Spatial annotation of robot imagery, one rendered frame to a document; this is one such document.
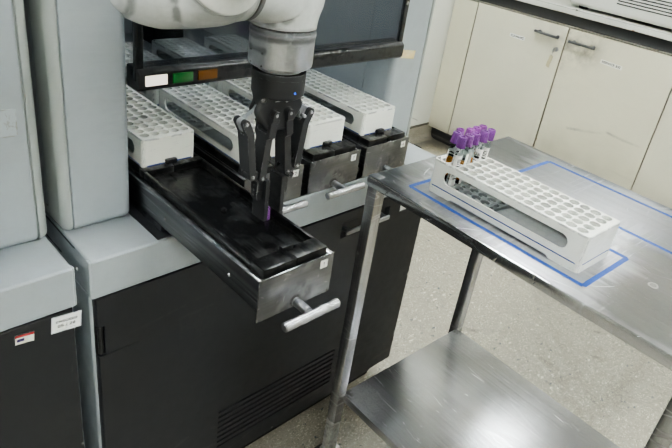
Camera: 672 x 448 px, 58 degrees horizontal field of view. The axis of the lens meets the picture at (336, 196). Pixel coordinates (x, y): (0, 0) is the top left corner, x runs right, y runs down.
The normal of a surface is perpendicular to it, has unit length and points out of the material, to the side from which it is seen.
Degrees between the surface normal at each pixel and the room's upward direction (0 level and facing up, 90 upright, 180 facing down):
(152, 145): 90
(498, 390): 0
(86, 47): 90
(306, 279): 90
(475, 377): 0
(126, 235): 0
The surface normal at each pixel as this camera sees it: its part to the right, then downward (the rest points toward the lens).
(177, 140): 0.68, 0.42
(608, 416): 0.13, -0.87
